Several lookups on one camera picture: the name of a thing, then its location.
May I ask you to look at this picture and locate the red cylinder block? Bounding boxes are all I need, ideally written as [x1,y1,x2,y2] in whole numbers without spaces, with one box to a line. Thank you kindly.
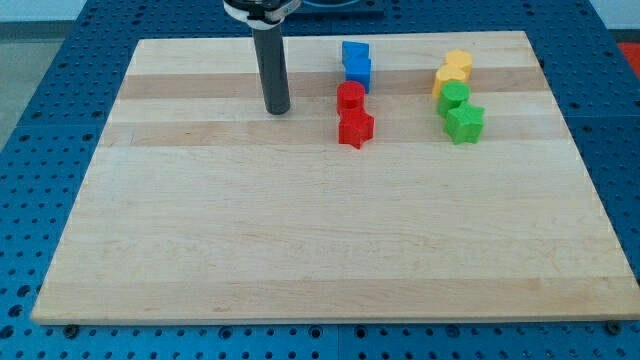
[336,81,366,115]

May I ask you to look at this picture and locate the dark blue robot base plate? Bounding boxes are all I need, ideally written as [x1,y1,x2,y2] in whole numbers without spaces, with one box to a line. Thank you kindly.
[291,0,386,17]

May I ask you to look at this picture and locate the blue cube block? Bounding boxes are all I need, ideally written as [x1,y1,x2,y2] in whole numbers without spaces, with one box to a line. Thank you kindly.
[343,58,372,93]

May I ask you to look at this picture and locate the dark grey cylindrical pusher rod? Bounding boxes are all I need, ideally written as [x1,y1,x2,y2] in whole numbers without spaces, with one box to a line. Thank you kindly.
[252,25,291,115]

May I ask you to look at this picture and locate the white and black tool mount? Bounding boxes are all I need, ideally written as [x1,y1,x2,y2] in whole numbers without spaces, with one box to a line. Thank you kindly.
[223,0,302,24]

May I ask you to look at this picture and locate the yellow hexagon block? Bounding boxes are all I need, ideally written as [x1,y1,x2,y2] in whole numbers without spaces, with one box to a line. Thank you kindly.
[445,49,473,79]

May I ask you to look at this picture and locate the yellow heart block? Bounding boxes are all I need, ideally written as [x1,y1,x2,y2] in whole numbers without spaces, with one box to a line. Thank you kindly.
[432,65,468,99]

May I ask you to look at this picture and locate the green star block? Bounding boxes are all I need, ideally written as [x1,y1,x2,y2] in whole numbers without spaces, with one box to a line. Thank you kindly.
[444,102,485,144]

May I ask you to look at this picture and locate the green cylinder block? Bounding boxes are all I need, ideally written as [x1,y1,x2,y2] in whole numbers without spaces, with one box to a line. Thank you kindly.
[437,81,471,118]

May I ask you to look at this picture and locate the red star block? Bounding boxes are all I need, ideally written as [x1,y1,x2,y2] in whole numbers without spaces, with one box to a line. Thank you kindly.
[338,109,375,149]

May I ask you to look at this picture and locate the red object at right edge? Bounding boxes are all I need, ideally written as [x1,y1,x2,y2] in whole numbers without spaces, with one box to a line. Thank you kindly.
[618,42,640,77]

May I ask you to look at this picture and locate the light wooden board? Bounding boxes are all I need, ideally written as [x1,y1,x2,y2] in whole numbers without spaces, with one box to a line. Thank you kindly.
[32,31,639,325]

